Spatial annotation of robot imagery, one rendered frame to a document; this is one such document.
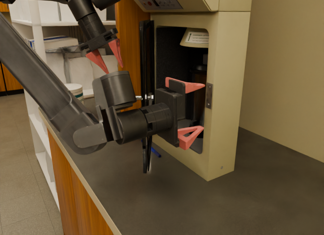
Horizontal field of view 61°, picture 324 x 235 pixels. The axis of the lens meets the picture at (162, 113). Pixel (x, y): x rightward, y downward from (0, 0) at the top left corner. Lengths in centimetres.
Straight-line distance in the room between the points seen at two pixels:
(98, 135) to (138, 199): 33
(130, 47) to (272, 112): 60
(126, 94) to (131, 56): 51
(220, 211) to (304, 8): 71
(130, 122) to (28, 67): 21
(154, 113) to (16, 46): 27
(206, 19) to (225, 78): 16
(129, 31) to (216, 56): 38
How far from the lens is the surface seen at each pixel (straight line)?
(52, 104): 51
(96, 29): 74
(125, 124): 47
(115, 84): 48
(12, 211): 246
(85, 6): 75
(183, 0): 72
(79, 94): 131
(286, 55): 110
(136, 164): 92
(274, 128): 117
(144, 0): 87
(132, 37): 98
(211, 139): 78
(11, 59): 56
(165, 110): 51
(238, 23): 75
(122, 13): 96
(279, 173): 94
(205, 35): 80
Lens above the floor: 141
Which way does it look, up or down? 20 degrees down
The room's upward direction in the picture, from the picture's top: straight up
